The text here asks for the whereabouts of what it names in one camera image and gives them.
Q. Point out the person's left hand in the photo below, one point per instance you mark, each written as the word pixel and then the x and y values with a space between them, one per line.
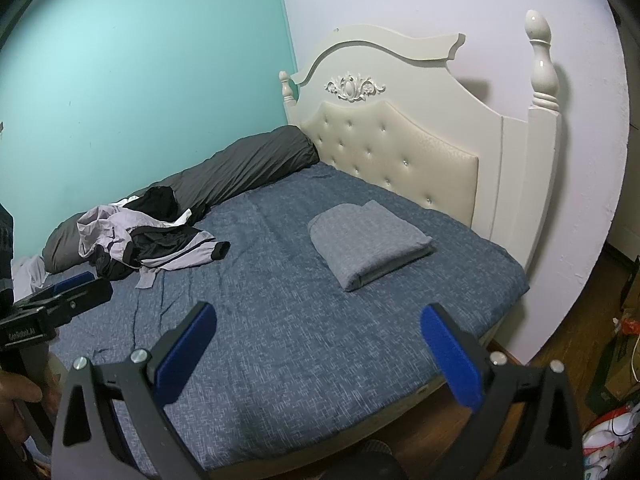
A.
pixel 17 392

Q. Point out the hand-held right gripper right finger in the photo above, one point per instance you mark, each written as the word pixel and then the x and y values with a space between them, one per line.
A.
pixel 450 355

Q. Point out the grey cloth strip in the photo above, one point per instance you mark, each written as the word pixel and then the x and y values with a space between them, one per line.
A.
pixel 146 277

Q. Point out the dark green cardboard box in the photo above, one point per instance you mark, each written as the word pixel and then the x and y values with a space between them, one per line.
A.
pixel 612 367

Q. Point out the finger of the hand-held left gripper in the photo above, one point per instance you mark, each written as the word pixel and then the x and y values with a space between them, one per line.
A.
pixel 85 296
pixel 75 281

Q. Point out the colourful packaging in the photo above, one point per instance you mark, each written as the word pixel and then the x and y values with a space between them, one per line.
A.
pixel 610 440

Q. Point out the light grey and black jacket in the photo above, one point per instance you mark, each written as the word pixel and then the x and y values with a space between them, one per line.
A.
pixel 165 247

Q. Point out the light grey blanket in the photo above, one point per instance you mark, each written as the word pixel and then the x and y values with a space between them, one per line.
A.
pixel 30 275

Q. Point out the cream tufted headboard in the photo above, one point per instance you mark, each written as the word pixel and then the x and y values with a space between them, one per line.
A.
pixel 450 135

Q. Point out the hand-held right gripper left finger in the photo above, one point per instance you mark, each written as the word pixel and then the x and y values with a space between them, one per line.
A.
pixel 185 355

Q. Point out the grey knit sweater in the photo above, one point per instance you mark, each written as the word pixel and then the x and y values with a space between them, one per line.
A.
pixel 367 242

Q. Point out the dark grey rolled duvet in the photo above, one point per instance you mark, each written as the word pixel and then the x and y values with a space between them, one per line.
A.
pixel 215 175

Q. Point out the black garment with white trim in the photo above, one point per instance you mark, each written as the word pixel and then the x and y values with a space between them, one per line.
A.
pixel 160 200

